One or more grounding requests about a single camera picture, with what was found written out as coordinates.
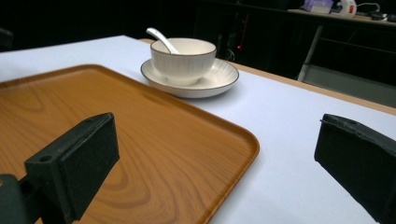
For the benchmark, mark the purple plastic box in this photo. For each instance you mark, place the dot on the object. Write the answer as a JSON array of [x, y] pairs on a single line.
[[318, 5]]

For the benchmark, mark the black device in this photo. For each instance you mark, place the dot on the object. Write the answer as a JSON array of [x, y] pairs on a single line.
[[383, 16]]

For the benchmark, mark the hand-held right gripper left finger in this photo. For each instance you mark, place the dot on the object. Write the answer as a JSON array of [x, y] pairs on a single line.
[[77, 161]]

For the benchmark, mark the wooden tray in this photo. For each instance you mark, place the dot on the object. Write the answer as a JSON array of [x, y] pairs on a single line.
[[162, 155]]

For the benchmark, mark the white device with red label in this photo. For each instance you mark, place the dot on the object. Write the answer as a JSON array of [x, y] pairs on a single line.
[[347, 7]]

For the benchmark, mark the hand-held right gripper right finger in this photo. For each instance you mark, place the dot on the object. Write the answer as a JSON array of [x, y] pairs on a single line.
[[358, 161]]

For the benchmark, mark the white ribbed bowl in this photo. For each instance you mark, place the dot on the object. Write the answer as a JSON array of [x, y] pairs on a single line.
[[183, 63]]

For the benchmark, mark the white ribbed plate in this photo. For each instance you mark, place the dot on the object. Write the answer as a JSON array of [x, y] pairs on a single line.
[[218, 77]]

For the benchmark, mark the white ceramic spoon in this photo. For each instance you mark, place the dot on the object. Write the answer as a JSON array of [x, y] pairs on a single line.
[[160, 37]]

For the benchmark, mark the background desk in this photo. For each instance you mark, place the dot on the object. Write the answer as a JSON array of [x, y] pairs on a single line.
[[342, 46]]

